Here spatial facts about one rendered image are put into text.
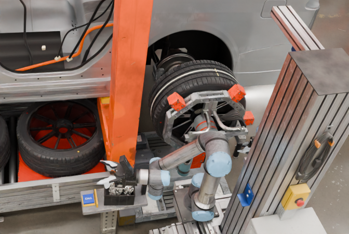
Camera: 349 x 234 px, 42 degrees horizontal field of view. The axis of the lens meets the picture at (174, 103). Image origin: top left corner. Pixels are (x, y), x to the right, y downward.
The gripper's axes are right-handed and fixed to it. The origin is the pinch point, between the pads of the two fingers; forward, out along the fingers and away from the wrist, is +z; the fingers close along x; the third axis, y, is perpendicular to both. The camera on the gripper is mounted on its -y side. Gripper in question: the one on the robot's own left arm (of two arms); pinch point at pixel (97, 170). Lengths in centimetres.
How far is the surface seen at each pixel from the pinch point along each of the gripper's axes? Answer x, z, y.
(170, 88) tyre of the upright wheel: 82, -39, 5
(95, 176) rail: 69, 6, 76
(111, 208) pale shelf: 40, -8, 74
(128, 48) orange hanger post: 47, -10, -43
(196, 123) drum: 75, -59, 26
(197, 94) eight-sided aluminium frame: 74, -56, 2
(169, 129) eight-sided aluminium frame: 70, -41, 29
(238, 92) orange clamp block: 76, -82, -2
